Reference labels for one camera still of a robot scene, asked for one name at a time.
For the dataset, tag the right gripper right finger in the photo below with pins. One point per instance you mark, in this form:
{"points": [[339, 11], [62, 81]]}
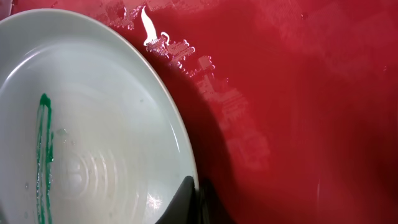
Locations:
{"points": [[212, 211]]}

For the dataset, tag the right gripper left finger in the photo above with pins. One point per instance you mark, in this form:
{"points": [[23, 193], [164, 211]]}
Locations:
{"points": [[183, 207]]}

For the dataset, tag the light blue plate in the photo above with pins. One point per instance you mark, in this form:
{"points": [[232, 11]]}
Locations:
{"points": [[89, 133]]}

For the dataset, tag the red plastic tray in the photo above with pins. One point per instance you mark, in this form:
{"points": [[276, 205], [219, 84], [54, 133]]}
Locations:
{"points": [[290, 105]]}

